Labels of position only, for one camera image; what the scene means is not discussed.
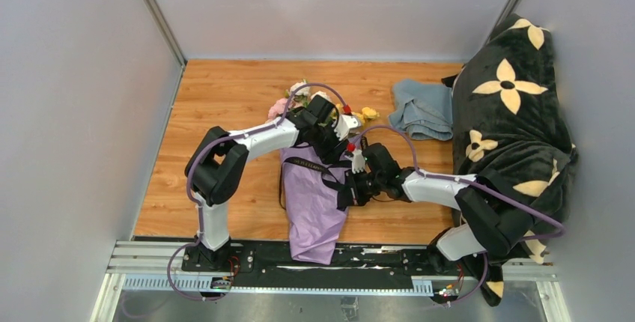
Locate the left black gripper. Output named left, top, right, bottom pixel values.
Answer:
left=312, top=120, right=350, bottom=165

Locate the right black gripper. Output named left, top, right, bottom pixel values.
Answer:
left=338, top=167, right=386, bottom=207

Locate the white fake rose stem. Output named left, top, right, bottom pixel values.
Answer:
left=285, top=80, right=332, bottom=108

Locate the pink fake flower stem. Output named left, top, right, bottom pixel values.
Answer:
left=267, top=98, right=288, bottom=121

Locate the black strap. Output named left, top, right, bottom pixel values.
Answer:
left=277, top=151, right=363, bottom=212

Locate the yellow fake flower stem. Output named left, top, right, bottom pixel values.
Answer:
left=330, top=103, right=380, bottom=127

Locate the pink wrapping paper sheet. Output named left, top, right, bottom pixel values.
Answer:
left=279, top=146, right=351, bottom=265

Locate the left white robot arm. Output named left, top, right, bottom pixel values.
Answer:
left=184, top=94, right=362, bottom=272

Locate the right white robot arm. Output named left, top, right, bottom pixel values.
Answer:
left=338, top=143, right=545, bottom=276

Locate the light blue cloth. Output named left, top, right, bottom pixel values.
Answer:
left=388, top=79, right=453, bottom=141

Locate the dark floral blanket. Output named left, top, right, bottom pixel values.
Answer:
left=445, top=14, right=578, bottom=307

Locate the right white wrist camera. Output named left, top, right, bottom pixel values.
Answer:
left=345, top=148, right=366, bottom=174

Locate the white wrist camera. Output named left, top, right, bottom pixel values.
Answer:
left=332, top=115, right=362, bottom=141
left=345, top=148, right=366, bottom=174

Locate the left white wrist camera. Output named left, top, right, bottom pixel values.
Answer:
left=332, top=115, right=362, bottom=141

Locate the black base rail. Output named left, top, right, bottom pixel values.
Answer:
left=168, top=240, right=473, bottom=301

